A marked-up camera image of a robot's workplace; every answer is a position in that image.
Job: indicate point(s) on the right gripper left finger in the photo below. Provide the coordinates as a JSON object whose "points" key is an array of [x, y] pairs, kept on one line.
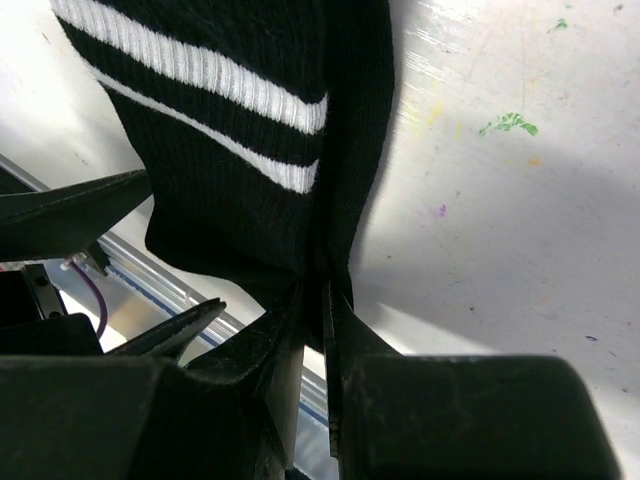
{"points": [[229, 413]]}

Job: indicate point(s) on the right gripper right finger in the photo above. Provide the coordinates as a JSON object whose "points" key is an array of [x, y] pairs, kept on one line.
{"points": [[395, 416]]}

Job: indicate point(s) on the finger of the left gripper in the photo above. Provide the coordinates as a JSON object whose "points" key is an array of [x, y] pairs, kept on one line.
{"points": [[172, 337], [64, 221]]}

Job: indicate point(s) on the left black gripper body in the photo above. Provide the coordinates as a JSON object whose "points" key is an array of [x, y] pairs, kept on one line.
{"points": [[35, 321]]}

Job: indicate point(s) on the black white-striped sock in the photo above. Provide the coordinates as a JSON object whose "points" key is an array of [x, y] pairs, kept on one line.
{"points": [[261, 125]]}

